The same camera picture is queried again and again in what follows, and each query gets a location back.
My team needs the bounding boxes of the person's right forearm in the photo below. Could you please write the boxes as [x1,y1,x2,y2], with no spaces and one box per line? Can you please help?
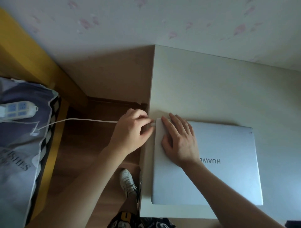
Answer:
[182,159,286,228]

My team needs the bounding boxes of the black white checkered mattress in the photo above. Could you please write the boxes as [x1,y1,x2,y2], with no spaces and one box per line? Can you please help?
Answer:
[24,96,61,226]

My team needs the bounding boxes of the person's right hand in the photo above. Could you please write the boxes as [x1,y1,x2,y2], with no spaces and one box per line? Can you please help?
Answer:
[161,112,203,168]

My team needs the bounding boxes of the person's left hand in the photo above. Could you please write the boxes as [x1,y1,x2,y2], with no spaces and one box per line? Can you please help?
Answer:
[107,108,156,158]

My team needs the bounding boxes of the silver laptop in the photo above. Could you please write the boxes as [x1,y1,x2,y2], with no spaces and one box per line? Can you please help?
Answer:
[151,117,264,207]

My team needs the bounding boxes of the white power strip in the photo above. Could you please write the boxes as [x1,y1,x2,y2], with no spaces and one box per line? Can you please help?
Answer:
[0,101,39,122]

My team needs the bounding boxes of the white desk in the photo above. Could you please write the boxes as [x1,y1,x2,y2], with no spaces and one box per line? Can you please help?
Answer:
[139,44,301,221]

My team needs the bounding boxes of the bed with patchwork sheet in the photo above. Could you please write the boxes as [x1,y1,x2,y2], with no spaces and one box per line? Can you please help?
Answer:
[0,77,59,228]

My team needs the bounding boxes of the black patterned shorts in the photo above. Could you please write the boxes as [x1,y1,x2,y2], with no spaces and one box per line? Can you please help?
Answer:
[107,211,177,228]

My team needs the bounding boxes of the person's bare leg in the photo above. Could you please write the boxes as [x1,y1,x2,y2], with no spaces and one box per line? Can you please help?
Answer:
[117,190,141,215]

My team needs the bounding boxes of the white sneaker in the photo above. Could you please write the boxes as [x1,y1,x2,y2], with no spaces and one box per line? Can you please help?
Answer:
[119,168,138,198]

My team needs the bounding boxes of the white charger with cable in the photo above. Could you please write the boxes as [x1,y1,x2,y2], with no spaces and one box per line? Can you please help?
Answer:
[0,106,156,137]

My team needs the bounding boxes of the person's left forearm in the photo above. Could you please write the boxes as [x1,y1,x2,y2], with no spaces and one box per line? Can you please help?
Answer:
[26,145,129,228]

